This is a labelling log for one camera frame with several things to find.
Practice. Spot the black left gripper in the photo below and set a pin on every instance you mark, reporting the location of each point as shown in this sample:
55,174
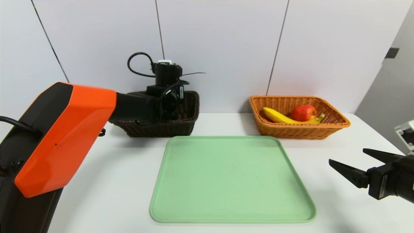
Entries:
181,94

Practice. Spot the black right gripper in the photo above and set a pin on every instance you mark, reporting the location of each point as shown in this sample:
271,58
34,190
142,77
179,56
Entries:
379,182

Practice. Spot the red apple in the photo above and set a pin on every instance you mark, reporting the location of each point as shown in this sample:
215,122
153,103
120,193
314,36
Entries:
303,113

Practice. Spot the yellow banana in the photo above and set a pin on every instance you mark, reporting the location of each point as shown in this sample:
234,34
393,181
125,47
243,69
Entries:
275,116

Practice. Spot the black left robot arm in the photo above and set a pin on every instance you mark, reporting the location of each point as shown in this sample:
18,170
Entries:
64,136

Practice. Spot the dark brown wicker basket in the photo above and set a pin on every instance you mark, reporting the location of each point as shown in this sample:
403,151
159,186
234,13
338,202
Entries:
181,126

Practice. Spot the orange wicker basket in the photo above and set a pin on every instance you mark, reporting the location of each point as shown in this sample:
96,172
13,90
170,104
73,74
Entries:
291,132

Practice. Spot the light green plastic tray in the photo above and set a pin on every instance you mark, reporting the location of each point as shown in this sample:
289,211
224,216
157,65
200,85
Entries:
233,181

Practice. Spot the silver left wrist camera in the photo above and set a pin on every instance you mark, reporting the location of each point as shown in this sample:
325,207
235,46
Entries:
164,61

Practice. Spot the dark grey wall plate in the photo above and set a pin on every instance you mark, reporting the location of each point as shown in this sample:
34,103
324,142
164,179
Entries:
391,53

